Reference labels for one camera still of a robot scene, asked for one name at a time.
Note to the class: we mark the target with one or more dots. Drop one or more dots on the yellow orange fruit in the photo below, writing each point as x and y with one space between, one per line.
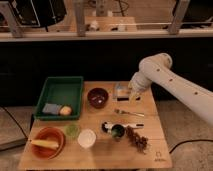
65 111

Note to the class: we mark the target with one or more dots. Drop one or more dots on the white paper cup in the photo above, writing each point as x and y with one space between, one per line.
86 138

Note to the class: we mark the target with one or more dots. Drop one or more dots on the metal fork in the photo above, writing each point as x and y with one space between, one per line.
119 111

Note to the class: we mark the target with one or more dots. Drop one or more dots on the white black marker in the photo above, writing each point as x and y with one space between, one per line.
107 127

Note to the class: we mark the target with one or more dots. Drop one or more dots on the orange clay bowl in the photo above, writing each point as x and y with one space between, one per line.
52 134

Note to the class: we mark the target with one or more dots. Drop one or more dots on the black box background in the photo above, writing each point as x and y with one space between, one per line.
39 13

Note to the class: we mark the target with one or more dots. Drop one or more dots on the green lid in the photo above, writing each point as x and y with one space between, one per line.
72 130

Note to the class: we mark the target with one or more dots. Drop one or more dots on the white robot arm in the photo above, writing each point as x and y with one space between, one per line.
156 69

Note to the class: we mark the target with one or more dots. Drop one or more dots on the dark green metal cup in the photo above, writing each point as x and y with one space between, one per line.
117 131

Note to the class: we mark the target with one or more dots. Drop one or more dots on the blue grey sponge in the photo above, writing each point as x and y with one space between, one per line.
50 108

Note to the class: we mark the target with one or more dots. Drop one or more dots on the yellow corn cob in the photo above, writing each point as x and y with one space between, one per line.
45 143

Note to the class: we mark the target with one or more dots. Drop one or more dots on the brown grape bunch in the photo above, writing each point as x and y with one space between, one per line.
140 142

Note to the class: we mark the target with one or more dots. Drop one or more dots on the green plastic tray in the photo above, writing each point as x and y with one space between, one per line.
64 91

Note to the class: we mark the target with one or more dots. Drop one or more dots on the dark red bowl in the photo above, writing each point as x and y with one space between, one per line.
97 97

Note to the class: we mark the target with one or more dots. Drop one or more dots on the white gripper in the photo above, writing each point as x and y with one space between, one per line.
138 83

